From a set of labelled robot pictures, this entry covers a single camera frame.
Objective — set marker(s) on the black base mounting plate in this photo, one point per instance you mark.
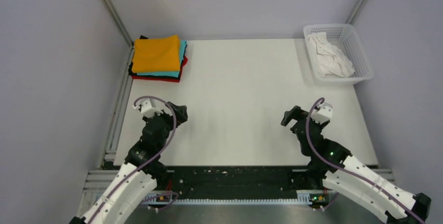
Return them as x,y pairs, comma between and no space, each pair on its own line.
239,182

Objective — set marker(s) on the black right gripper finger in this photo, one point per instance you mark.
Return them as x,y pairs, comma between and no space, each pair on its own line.
298,111
289,116

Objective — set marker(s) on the folded teal t shirt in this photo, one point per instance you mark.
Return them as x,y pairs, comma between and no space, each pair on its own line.
175,74

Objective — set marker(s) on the white plastic basket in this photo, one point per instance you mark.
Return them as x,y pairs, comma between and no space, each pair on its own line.
346,38

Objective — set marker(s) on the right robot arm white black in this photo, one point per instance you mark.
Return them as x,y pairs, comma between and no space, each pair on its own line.
334,167

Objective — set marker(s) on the folded red t shirt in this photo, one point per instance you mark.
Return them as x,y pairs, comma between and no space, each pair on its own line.
163,78

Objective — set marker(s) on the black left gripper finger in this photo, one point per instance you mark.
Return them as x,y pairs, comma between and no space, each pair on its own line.
176,108
181,114

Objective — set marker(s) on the left aluminium frame rail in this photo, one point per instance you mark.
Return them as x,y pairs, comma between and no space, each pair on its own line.
120,77

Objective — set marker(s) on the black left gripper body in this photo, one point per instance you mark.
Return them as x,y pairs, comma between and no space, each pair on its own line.
169,121

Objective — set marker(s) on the white slotted cable duct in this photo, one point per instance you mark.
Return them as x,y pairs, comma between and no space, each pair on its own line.
301,199

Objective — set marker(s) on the folded black t shirt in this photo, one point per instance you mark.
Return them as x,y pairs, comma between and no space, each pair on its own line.
130,72

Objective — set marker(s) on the white t shirt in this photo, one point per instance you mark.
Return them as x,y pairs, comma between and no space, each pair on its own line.
330,59

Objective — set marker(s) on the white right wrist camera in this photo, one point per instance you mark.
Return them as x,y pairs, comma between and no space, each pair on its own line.
322,113

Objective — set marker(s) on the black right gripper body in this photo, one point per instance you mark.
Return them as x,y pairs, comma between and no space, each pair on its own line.
319,124

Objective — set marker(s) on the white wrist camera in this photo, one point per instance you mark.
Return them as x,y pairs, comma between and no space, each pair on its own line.
322,113
147,108

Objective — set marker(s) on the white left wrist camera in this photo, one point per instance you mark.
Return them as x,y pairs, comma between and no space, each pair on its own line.
147,108

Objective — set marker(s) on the folded orange t shirt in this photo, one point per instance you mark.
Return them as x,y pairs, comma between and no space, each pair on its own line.
156,55

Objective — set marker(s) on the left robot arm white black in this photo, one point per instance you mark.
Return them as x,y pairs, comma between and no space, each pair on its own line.
141,170

